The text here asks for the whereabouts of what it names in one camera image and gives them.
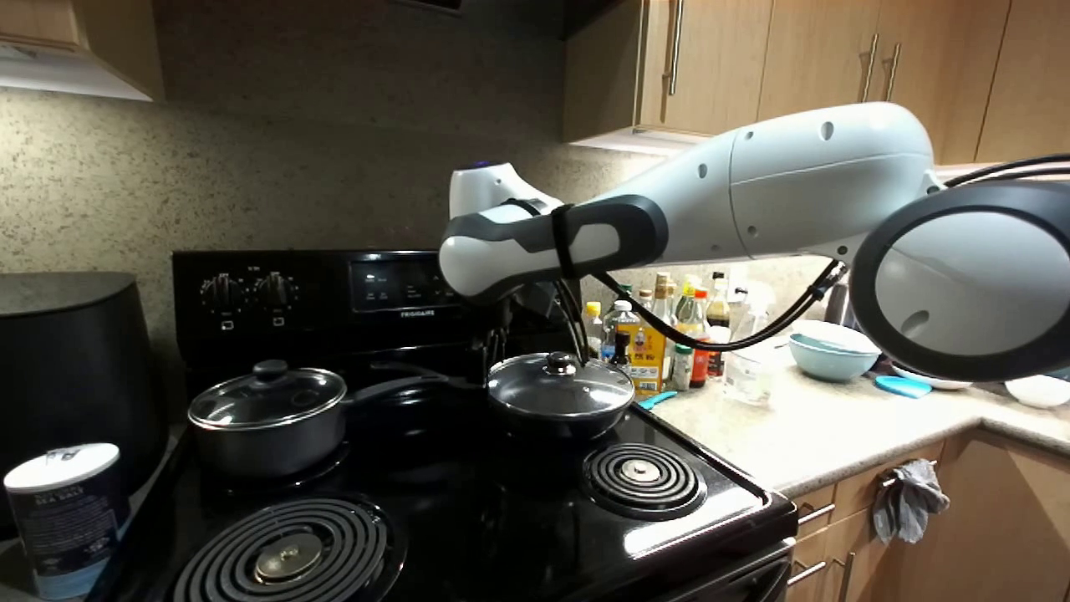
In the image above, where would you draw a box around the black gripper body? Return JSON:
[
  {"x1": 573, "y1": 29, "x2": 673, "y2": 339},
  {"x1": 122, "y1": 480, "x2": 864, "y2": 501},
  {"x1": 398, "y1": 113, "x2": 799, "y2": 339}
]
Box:
[{"x1": 497, "y1": 279, "x2": 589, "y2": 366}]

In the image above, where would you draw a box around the glass frying pan lid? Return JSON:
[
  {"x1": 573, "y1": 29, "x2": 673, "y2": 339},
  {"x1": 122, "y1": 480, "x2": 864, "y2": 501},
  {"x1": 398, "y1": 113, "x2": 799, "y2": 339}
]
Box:
[{"x1": 485, "y1": 348, "x2": 637, "y2": 417}]

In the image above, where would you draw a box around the black frying pan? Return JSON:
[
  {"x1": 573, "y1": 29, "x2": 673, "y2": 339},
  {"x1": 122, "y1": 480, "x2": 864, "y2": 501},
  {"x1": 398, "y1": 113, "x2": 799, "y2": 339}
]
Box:
[{"x1": 337, "y1": 348, "x2": 638, "y2": 447}]

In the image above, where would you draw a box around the glass bottle gold cap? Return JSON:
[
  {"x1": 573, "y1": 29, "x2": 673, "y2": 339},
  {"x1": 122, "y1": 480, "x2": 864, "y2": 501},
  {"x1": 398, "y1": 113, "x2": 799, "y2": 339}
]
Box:
[{"x1": 648, "y1": 268, "x2": 678, "y2": 330}]

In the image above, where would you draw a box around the orange sauce bottle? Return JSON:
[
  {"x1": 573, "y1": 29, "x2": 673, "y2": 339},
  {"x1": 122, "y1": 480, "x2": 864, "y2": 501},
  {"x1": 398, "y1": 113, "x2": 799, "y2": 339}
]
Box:
[{"x1": 687, "y1": 287, "x2": 719, "y2": 391}]

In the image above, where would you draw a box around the small burner coil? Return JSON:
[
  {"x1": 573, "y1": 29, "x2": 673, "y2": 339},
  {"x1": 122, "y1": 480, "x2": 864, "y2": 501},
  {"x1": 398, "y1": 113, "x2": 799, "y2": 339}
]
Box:
[{"x1": 581, "y1": 443, "x2": 711, "y2": 521}]

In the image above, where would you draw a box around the black electric stove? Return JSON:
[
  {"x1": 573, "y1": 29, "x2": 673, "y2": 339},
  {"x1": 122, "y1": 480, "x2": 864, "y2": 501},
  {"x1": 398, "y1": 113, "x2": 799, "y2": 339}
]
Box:
[{"x1": 112, "y1": 243, "x2": 799, "y2": 602}]

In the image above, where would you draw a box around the glass saucepan lid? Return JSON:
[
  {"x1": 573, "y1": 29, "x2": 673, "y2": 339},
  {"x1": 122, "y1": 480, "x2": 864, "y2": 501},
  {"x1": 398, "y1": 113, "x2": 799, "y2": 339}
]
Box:
[{"x1": 185, "y1": 358, "x2": 352, "y2": 433}]

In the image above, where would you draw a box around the light blue bowl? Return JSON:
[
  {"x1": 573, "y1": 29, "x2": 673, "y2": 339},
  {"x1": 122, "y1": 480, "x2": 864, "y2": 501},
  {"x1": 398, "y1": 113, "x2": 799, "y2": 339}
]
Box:
[
  {"x1": 793, "y1": 318, "x2": 884, "y2": 352},
  {"x1": 785, "y1": 330, "x2": 884, "y2": 386}
]

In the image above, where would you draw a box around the grey saucepan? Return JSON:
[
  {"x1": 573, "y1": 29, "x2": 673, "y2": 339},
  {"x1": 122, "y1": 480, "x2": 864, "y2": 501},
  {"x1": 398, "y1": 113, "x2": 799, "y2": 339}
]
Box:
[{"x1": 185, "y1": 358, "x2": 352, "y2": 481}]

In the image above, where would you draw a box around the narrow wooden cabinet door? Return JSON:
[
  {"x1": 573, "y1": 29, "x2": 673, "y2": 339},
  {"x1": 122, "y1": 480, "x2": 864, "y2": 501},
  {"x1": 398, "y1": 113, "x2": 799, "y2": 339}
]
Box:
[{"x1": 563, "y1": 0, "x2": 774, "y2": 143}]

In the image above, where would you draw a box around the large burner coil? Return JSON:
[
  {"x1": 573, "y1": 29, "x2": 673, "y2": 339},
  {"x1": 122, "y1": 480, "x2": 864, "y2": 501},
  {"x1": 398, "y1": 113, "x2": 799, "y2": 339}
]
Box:
[{"x1": 163, "y1": 495, "x2": 394, "y2": 602}]

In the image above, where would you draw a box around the teal sponge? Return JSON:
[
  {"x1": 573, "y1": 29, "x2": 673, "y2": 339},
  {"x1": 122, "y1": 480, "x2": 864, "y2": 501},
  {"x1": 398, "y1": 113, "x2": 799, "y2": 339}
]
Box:
[{"x1": 874, "y1": 373, "x2": 938, "y2": 400}]

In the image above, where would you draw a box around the wide wooden cabinet door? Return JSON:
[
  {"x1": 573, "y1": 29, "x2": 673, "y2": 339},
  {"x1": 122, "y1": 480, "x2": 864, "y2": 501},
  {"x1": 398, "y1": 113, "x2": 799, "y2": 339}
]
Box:
[{"x1": 758, "y1": 0, "x2": 884, "y2": 121}]

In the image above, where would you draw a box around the grey hanging towel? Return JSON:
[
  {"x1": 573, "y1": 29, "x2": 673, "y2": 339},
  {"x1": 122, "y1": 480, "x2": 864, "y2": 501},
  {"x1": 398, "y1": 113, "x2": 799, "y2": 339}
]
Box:
[{"x1": 870, "y1": 458, "x2": 950, "y2": 549}]

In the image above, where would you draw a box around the black air fryer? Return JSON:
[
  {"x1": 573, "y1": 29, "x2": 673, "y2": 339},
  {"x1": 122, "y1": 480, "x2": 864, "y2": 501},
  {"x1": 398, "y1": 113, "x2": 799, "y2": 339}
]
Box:
[{"x1": 0, "y1": 268, "x2": 163, "y2": 481}]

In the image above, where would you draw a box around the white plate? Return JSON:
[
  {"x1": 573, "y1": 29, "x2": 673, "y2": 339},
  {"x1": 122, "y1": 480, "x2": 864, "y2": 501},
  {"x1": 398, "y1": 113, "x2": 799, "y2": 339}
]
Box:
[{"x1": 1000, "y1": 373, "x2": 1070, "y2": 412}]

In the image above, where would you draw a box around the wooden drawer base cabinet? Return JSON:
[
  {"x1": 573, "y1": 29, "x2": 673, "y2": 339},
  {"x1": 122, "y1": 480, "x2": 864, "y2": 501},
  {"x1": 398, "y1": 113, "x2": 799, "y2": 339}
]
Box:
[{"x1": 779, "y1": 428, "x2": 1070, "y2": 602}]

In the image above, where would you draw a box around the white lidded canister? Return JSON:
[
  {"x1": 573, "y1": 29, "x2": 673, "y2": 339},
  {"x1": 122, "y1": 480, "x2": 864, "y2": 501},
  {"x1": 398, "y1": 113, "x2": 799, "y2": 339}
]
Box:
[{"x1": 0, "y1": 443, "x2": 131, "y2": 602}]

